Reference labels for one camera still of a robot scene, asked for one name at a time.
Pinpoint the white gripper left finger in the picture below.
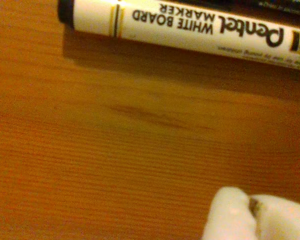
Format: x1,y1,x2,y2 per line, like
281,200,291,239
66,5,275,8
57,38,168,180
203,186,256,240

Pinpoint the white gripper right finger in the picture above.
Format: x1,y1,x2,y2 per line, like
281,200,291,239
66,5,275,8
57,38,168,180
251,195,300,240

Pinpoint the white Pentel whiteboard marker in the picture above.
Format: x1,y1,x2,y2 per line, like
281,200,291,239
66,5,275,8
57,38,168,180
57,0,300,73

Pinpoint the black fineliner pen red end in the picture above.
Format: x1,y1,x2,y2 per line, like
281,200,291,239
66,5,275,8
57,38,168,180
174,0,300,16

